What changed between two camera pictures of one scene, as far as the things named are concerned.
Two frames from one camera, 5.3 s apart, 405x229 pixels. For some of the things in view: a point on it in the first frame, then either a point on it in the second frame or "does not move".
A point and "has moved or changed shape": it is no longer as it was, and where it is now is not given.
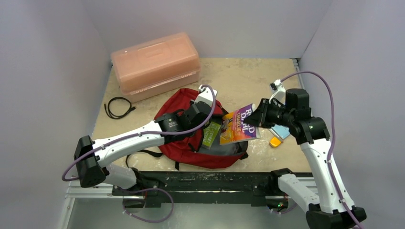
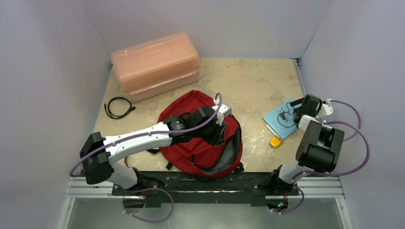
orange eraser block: (275, 141) does not move
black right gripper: (264, 111) → (299, 109)
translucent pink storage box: (150, 68) does not move
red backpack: (186, 150) has moved or changed shape
